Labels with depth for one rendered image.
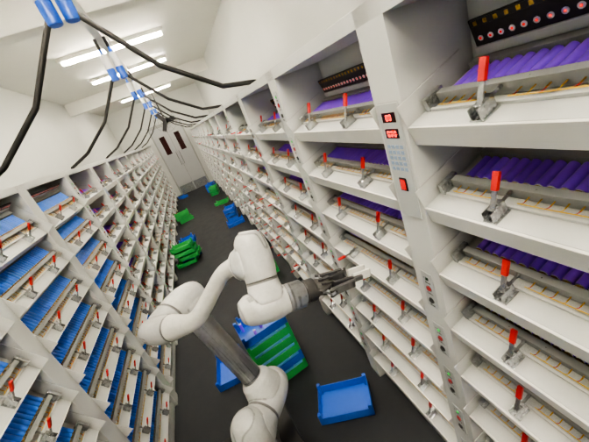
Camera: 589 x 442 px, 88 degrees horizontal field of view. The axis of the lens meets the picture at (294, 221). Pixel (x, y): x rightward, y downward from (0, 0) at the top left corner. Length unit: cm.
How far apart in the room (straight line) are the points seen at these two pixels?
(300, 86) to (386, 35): 71
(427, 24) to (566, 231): 45
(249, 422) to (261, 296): 70
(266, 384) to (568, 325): 120
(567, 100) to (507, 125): 7
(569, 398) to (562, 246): 38
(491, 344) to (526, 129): 57
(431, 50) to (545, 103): 27
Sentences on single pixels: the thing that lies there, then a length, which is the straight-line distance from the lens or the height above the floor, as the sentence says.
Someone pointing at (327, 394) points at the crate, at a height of 0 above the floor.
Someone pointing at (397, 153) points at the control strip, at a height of 145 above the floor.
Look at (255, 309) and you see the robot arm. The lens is 93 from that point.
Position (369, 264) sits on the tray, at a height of 94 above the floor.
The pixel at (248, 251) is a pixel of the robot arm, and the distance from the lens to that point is 93.
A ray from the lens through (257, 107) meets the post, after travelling 201.
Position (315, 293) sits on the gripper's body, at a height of 108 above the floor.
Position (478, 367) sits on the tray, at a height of 76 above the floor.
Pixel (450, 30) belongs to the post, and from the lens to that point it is 80.
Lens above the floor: 165
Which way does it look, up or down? 22 degrees down
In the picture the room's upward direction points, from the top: 22 degrees counter-clockwise
